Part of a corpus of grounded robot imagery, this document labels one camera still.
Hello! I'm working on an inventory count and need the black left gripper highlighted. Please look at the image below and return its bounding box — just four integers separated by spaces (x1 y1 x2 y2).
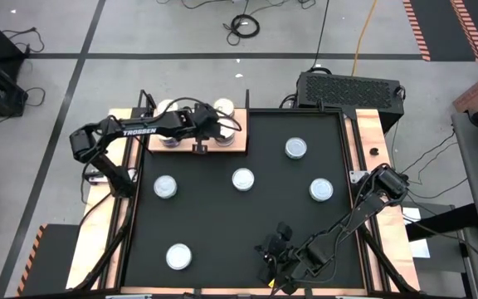
175 110 219 154

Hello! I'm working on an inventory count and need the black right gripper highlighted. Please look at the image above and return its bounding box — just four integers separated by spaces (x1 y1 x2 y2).
256 223 306 292

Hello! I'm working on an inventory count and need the green white tuna can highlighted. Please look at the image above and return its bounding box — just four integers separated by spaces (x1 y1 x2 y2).
165 243 193 271
309 177 334 203
153 174 178 199
231 167 256 193
284 136 309 160

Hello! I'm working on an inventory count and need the wooden tray board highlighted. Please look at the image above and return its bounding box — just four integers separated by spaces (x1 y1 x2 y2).
138 88 251 155

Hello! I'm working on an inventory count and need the black table mat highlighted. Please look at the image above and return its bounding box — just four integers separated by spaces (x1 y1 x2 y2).
123 110 367 290

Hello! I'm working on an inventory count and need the white paper sheet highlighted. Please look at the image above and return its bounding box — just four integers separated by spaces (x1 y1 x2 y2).
402 206 432 259

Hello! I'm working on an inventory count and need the black perforated computer case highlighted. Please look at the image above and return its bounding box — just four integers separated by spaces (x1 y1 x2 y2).
295 71 406 134

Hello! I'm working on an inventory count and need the black desk support bar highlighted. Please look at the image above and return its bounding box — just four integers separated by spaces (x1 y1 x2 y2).
404 202 478 243

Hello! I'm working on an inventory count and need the black orange striped floor mat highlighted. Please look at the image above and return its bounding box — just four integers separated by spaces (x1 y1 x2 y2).
402 0 478 64
16 223 81 298

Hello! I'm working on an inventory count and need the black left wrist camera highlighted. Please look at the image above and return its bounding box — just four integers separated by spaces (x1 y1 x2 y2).
194 103 220 126

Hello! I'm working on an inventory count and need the black aluminium rig frame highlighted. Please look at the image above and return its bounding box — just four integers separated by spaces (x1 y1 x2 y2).
71 105 421 299

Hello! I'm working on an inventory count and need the coiled black cable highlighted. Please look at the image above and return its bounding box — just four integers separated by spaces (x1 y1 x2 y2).
221 13 261 47

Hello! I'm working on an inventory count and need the black hanging cable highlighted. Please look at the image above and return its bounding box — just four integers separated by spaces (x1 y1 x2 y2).
310 0 331 71

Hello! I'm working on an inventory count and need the yellow hanging cord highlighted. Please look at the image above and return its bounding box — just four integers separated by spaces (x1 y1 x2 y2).
349 0 379 77

